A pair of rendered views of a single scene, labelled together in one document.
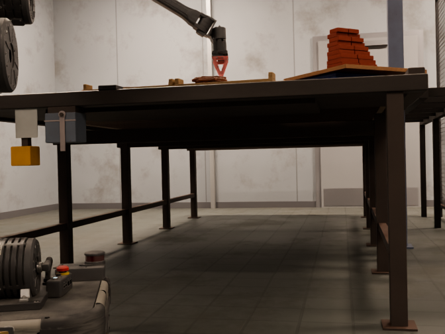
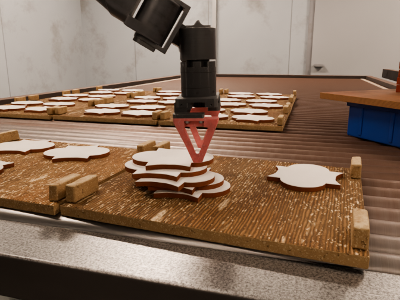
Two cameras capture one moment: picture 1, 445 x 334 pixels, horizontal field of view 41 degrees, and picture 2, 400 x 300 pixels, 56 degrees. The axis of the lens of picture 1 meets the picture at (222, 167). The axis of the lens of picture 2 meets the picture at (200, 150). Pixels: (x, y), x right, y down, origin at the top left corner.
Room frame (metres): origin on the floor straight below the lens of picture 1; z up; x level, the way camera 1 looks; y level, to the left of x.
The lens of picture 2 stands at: (1.91, -0.04, 1.14)
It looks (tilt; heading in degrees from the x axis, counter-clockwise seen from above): 14 degrees down; 4
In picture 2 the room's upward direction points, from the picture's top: straight up
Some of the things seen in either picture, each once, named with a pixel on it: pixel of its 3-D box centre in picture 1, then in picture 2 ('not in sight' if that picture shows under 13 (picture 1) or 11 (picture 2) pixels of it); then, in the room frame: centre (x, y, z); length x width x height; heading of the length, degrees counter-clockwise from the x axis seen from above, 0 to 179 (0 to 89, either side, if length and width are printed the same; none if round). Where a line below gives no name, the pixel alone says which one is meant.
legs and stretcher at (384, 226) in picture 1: (373, 184); not in sight; (4.20, -1.08, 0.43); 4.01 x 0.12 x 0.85; 168
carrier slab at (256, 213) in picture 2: (233, 88); (230, 188); (2.51, -0.06, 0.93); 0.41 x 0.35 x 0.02; 73
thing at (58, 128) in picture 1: (65, 129); not in sight; (2.41, 0.64, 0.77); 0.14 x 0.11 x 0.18; 78
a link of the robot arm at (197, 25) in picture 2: (218, 34); (197, 44); (2.53, 0.00, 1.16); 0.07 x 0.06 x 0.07; 9
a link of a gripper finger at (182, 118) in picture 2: (220, 63); (197, 131); (2.49, 0.00, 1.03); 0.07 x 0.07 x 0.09; 89
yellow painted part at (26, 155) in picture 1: (24, 137); not in sight; (2.45, 0.82, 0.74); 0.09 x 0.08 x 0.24; 78
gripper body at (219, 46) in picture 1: (220, 48); (198, 83); (2.52, 0.00, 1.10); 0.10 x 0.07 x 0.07; 179
